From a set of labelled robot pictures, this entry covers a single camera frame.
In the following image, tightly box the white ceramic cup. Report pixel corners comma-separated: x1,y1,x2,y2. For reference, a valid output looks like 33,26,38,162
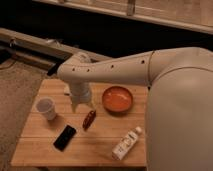
36,98,57,120

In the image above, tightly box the black phone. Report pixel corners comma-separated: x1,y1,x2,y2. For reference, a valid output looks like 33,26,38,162
53,125,76,151

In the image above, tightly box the wooden table board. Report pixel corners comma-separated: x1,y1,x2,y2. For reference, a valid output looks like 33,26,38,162
11,79,147,167

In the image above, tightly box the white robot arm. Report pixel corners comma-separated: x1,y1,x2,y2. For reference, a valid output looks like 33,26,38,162
57,47,213,171

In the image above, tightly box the white small block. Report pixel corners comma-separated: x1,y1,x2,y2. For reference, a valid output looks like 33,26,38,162
64,86,70,96

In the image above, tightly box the white plastic bottle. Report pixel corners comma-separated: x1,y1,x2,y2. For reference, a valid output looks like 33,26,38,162
112,127,142,160

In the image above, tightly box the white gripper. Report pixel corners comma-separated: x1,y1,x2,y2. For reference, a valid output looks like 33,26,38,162
69,83,94,113

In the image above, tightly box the orange bowl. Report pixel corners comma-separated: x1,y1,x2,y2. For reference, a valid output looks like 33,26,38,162
102,86,133,113

